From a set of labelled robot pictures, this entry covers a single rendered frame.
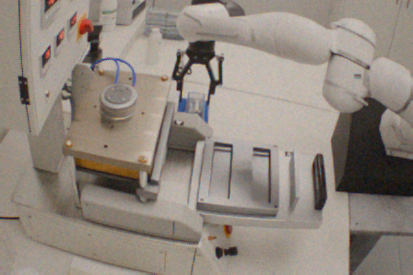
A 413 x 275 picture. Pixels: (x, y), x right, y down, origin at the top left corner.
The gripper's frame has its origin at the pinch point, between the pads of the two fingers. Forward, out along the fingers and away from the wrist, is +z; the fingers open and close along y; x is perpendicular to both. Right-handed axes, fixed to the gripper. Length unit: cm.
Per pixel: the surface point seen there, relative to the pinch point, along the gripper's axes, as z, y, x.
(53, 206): -8, -30, -59
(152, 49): 3.4, -17.2, 29.9
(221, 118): 10.2, 9.2, 2.9
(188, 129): -14.2, -0.9, -33.3
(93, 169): -19, -19, -54
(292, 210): -12, 22, -54
